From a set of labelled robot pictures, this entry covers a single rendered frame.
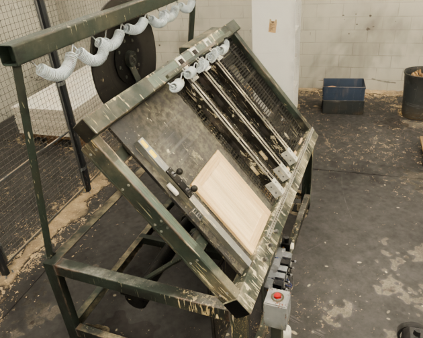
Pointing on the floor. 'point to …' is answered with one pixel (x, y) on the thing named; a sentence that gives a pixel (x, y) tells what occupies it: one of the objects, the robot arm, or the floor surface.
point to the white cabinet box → (278, 41)
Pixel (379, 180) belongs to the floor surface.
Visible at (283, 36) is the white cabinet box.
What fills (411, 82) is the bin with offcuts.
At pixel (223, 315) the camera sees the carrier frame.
